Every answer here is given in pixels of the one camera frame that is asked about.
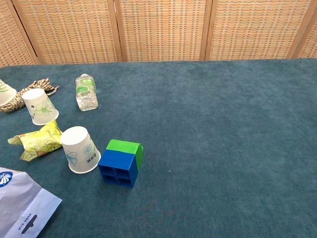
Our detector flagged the blue toy building brick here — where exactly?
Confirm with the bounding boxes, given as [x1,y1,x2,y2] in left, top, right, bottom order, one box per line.
[97,149,139,189]

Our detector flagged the teal carpet table cover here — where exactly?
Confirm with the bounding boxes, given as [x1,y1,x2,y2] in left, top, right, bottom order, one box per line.
[0,57,317,238]

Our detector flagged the green toy building brick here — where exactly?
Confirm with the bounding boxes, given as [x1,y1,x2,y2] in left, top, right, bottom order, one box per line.
[106,139,145,172]

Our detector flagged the white paper cup blue flower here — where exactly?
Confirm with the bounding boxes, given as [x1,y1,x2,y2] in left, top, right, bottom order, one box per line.
[60,126,102,174]

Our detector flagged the white paper cup green leaves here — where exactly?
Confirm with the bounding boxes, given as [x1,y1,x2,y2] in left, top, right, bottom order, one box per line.
[0,78,17,107]

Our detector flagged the woven bamboo folding screen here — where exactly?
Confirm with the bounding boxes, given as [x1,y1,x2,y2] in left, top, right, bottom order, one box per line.
[0,0,317,68]

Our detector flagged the white resealable snack bag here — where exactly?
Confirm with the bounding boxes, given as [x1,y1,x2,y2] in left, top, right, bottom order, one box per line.
[0,167,63,238]

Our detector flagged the clear plastic water bottle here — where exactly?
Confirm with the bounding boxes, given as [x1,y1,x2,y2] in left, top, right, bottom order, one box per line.
[75,73,99,112]

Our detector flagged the white paper cup green flower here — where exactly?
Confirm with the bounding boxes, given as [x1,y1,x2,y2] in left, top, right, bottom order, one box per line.
[21,88,59,126]

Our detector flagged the yellow green snack packet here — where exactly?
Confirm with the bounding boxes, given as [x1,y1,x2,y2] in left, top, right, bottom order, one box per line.
[7,119,63,162]

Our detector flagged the braided multicolour rope bundle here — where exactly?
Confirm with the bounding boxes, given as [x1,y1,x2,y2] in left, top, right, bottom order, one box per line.
[0,77,60,113]

